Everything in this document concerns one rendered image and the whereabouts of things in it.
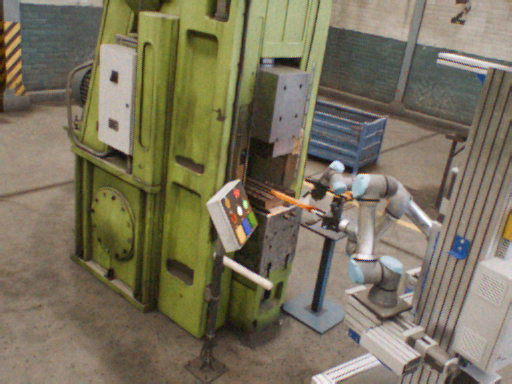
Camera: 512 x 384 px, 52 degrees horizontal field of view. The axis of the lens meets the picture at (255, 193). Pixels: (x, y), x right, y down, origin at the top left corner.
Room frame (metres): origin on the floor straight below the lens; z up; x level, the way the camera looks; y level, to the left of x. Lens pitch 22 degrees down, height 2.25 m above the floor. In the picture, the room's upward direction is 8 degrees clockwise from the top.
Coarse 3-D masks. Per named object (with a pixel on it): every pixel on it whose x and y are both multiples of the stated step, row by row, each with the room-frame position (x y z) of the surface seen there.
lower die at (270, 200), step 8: (248, 184) 3.22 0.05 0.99; (264, 184) 3.26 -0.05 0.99; (248, 192) 3.12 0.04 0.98; (256, 192) 3.12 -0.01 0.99; (264, 192) 3.13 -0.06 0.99; (280, 192) 3.16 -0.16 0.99; (248, 200) 3.09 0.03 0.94; (256, 200) 3.05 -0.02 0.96; (264, 200) 3.02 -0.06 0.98; (272, 200) 3.06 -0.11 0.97; (280, 200) 3.13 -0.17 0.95
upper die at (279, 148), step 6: (252, 138) 3.11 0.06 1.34; (252, 144) 3.11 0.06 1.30; (258, 144) 3.08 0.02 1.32; (264, 144) 3.05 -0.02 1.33; (270, 144) 3.02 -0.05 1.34; (276, 144) 3.02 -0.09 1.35; (282, 144) 3.07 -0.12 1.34; (288, 144) 3.12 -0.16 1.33; (258, 150) 3.07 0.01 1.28; (264, 150) 3.05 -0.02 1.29; (270, 150) 3.02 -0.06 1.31; (276, 150) 3.03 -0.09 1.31; (282, 150) 3.08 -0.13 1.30; (288, 150) 3.13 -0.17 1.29
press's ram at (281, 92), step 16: (272, 80) 2.99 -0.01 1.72; (288, 80) 3.04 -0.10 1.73; (304, 80) 3.16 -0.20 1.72; (256, 96) 3.05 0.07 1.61; (272, 96) 2.98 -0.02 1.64; (288, 96) 3.06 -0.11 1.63; (304, 96) 3.19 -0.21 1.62; (256, 112) 3.04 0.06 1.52; (272, 112) 2.97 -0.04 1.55; (288, 112) 3.08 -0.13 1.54; (256, 128) 3.03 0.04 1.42; (272, 128) 2.97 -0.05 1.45; (288, 128) 3.10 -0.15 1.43
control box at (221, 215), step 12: (228, 192) 2.55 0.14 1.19; (240, 192) 2.68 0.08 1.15; (216, 204) 2.43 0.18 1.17; (240, 204) 2.62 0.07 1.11; (216, 216) 2.42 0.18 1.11; (228, 216) 2.43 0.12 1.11; (240, 216) 2.56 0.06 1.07; (228, 228) 2.41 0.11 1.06; (252, 228) 2.62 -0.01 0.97; (228, 240) 2.41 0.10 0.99
